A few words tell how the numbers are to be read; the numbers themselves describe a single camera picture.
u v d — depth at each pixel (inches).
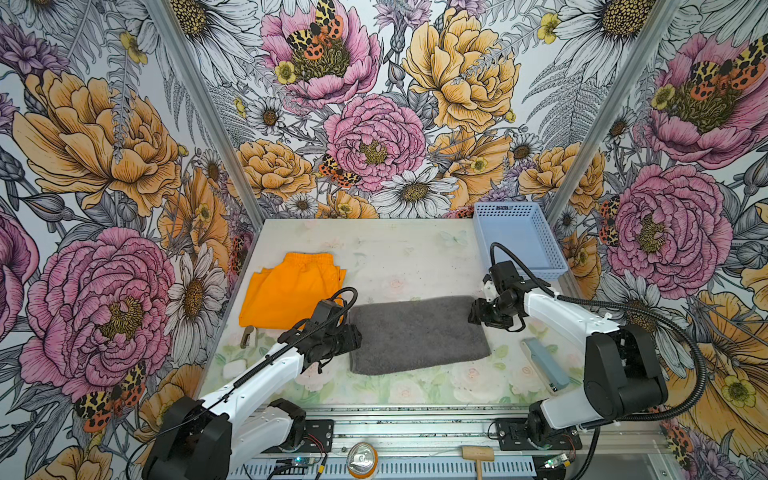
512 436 29.0
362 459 24.3
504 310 29.5
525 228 47.1
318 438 28.8
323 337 25.8
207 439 15.8
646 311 32.2
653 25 28.9
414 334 35.2
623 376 17.3
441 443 29.1
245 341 34.8
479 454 27.6
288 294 37.4
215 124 36.2
